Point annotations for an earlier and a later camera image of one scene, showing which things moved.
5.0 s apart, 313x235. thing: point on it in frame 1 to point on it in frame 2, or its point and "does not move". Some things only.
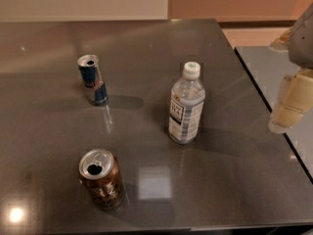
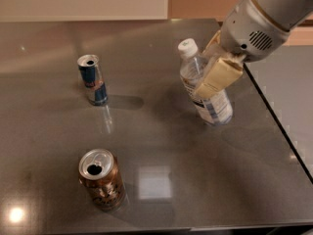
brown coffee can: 99,170 does not move
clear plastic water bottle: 187,107 to 215,109
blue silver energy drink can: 91,76 does not move
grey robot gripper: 303,44 to 249,29
